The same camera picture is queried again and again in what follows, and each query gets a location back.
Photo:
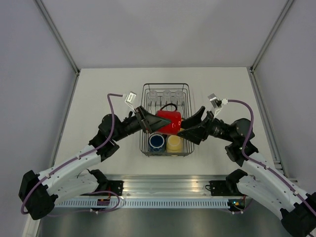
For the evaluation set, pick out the aluminium frame post left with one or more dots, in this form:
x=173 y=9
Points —
x=57 y=35

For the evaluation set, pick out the aluminium frame post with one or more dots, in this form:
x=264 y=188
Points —
x=57 y=35
x=271 y=35

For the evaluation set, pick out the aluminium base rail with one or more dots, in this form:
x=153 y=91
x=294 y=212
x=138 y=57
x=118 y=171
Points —
x=165 y=186

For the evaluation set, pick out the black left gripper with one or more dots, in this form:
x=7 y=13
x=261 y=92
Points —
x=151 y=122

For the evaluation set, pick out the clear glass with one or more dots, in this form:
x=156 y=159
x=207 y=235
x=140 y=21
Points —
x=166 y=97
x=152 y=97
x=178 y=97

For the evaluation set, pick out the white slotted cable duct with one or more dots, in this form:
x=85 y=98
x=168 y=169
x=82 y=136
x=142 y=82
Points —
x=147 y=203

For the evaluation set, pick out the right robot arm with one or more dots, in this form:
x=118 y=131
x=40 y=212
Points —
x=256 y=177

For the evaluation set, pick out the red mug black handle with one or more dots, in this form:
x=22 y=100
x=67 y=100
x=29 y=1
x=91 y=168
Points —
x=175 y=120

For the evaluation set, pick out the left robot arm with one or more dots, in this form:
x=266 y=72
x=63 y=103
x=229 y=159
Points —
x=40 y=192

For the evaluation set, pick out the aluminium frame post right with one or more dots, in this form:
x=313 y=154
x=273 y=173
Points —
x=271 y=35

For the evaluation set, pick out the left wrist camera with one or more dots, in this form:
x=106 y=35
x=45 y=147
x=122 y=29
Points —
x=129 y=100

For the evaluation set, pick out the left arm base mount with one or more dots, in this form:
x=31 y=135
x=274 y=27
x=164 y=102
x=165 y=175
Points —
x=111 y=186

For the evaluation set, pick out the blue mug dark handle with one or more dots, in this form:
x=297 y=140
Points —
x=156 y=143

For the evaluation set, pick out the pale yellow mug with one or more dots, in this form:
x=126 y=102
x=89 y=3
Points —
x=174 y=145

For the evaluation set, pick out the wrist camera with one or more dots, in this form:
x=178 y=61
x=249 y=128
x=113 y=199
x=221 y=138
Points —
x=216 y=104
x=129 y=100

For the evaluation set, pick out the clear glass middle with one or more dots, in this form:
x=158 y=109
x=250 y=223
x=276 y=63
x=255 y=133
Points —
x=166 y=97

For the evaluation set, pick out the clear glass left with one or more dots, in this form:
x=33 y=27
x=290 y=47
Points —
x=152 y=97

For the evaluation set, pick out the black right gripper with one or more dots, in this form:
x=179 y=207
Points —
x=195 y=134

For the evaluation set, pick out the clear glass right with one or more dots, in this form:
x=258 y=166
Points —
x=178 y=97

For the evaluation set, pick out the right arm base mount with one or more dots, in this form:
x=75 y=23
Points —
x=227 y=187

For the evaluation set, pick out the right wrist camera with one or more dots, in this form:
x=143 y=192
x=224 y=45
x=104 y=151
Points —
x=216 y=104

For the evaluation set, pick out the dark wire dish rack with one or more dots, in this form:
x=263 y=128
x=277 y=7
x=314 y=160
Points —
x=185 y=109

